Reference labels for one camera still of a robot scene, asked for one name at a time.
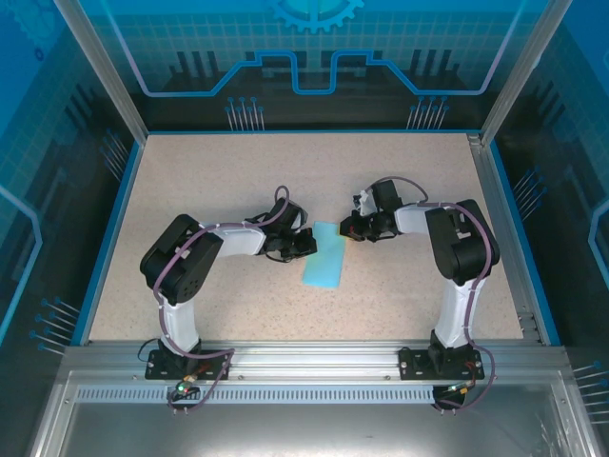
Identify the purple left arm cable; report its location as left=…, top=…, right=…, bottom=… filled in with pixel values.
left=152, top=184, right=237, bottom=414

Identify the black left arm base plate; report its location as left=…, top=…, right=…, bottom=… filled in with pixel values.
left=145, top=348, right=233, bottom=382

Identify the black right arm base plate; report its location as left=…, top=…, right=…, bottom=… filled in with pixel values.
left=398, top=347, right=481, bottom=382

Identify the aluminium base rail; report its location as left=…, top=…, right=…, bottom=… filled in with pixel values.
left=61, top=338, right=572, bottom=387

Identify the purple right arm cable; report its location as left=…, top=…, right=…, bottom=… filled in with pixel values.
left=373, top=175, right=497, bottom=414

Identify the light blue cloth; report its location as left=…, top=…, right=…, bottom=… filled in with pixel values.
left=302, top=220, right=351, bottom=288

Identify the sheet metal tray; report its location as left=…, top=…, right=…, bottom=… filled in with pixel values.
left=28, top=370, right=603, bottom=457

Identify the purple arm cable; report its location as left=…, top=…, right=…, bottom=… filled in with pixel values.
left=152, top=184, right=237, bottom=414
left=373, top=175, right=497, bottom=414

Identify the aluminium side rail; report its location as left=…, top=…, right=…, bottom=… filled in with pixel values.
left=466, top=132, right=544, bottom=345

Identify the slotted grey cable duct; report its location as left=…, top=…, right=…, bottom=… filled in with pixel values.
left=74, top=386, right=442, bottom=405

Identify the aluminium frame post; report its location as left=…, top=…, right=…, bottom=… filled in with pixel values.
left=479, top=0, right=573, bottom=147
left=50, top=0, right=149, bottom=144

